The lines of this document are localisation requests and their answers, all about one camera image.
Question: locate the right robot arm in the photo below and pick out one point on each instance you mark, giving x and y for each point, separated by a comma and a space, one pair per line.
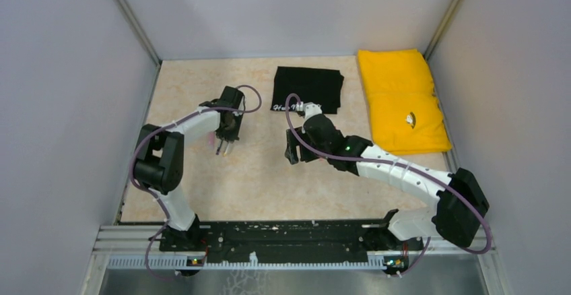
454, 204

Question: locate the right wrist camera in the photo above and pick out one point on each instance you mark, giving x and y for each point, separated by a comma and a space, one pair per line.
307, 110

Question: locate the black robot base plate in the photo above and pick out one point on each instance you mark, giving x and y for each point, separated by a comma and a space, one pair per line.
286, 241

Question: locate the white yellow marker pen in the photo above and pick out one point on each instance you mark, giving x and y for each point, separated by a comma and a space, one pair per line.
227, 149

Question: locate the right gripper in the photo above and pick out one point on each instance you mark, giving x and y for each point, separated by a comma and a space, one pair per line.
291, 151

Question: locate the aluminium frame rail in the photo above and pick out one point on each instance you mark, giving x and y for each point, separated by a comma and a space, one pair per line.
130, 246

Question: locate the black folded t-shirt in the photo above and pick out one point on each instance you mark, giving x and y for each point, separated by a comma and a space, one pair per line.
319, 86

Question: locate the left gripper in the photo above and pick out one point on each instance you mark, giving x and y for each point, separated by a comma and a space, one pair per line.
233, 136

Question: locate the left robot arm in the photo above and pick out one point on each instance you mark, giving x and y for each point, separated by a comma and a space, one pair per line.
158, 164

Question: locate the yellow folded t-shirt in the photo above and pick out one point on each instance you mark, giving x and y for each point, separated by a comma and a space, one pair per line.
405, 117

